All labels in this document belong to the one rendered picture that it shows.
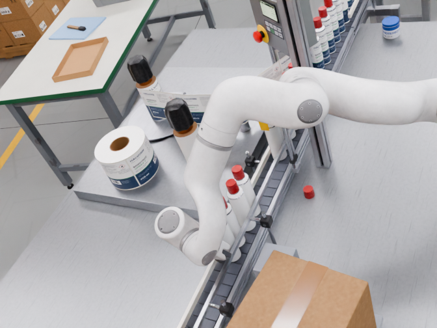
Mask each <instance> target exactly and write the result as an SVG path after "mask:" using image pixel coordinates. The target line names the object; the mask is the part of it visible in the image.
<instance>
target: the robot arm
mask: <svg viewBox="0 0 437 328"><path fill-rule="evenodd" d="M327 114H330V115H334V116H338V117H340V118H344V119H347V120H351V121H355V122H361V123H366V124H381V125H406V124H411V123H415V122H434V123H437V78H434V79H426V80H421V81H412V82H398V81H383V80H374V79H364V78H359V77H353V76H349V75H345V74H340V73H337V72H332V71H329V70H323V69H320V68H310V67H295V68H291V69H289V70H287V71H286V72H285V73H284V74H283V75H282V76H281V78H280V80H279V81H275V80H271V79H267V78H264V77H258V76H252V75H244V76H238V77H233V78H229V79H227V80H224V81H223V82H221V83H220V84H218V85H217V86H216V88H215V89H214V91H213V92H212V94H211V96H210V99H209V101H208V104H207V107H206V109H205V113H204V115H203V118H202V121H201V124H200V127H199V129H198V133H197V135H196V138H195V141H194V144H193V147H192V150H191V154H190V156H189V160H188V162H187V165H186V167H185V172H184V175H183V181H184V184H185V186H186V188H187V190H188V191H189V193H190V194H191V197H192V199H193V201H194V203H195V204H196V208H197V210H198V216H199V222H197V221H196V220H194V219H193V218H192V217H190V216H189V215H187V214H186V213H185V212H183V211H182V210H181V209H179V208H177V207H168V208H165V209H164V210H162V211H161V212H160V213H159V215H158V216H157V218H156V220H155V232H156V234H157V235H158V236H159V237H160V238H162V239H163V240H165V241H167V242H169V243H170V244H172V245H173V246H175V247H176V248H178V249H179V250H180V251H181V252H182V253H183V254H184V255H185V256H186V257H187V258H188V259H189V260H190V261H191V262H192V263H194V264H196V265H197V266H206V265H208V264H210V263H211V262H212V261H213V259H215V260H216V261H217V262H219V263H223V264H224V263H225V261H226V259H227V258H231V256H232V254H231V253H229V252H228V251H225V249H226V250H227V249H229V248H230V245H229V244H227V243H226V242H224V241H223V237H224V233H225V231H226V224H227V214H226V207H225V203H224V199H223V196H222V193H221V191H220V186H219V182H220V178H221V176H222V173H223V171H224V168H225V166H226V163H227V161H228V158H229V156H230V153H231V151H232V148H233V146H234V143H235V140H236V138H237V135H238V133H239V130H240V127H241V125H242V123H243V122H244V121H246V120H254V121H258V122H262V123H266V124H270V125H273V126H277V127H280V128H287V129H295V130H297V129H305V128H310V127H314V126H316V125H318V124H320V123H321V122H322V121H323V120H324V119H325V118H326V116H327Z"/></svg>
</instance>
